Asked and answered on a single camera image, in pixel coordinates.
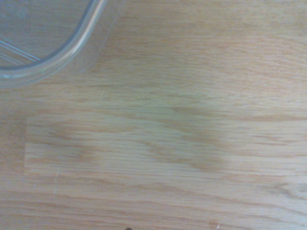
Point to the clear plastic rectangular container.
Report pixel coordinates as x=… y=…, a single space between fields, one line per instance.
x=79 y=45

